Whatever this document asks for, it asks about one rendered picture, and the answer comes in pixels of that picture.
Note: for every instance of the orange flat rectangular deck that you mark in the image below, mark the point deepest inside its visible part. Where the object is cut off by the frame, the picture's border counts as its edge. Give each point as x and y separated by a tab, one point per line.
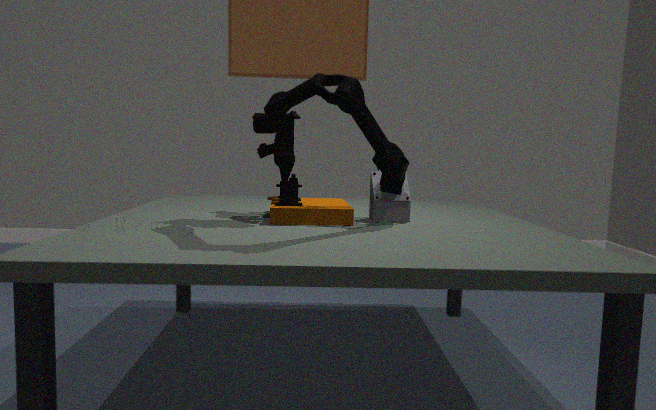
311	211

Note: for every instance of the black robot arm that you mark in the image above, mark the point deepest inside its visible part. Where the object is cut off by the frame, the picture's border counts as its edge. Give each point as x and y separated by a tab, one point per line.
349	97

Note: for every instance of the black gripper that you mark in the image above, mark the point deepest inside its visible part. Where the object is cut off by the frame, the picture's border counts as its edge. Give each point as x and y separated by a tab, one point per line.
285	157

